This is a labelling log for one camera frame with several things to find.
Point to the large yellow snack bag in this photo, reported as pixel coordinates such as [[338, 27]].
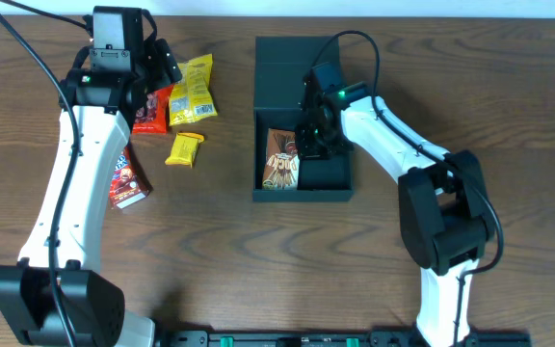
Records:
[[190, 100]]

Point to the red Hello Panda box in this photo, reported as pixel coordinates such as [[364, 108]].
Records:
[[127, 187]]

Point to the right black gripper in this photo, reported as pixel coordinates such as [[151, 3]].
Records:
[[305, 151]]

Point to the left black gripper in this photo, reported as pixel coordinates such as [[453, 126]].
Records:
[[161, 63]]

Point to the small yellow candy packet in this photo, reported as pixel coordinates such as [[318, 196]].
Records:
[[184, 149]]

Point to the brown Pocky box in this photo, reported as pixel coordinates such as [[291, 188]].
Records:
[[282, 165]]

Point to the black gift box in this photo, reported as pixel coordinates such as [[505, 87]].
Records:
[[280, 66]]

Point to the red Hacks candy bag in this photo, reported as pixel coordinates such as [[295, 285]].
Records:
[[152, 119]]

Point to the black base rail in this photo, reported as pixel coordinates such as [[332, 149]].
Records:
[[381, 338]]

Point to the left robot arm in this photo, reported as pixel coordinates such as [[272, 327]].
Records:
[[54, 295]]

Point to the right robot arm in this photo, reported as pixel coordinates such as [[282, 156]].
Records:
[[447, 223]]

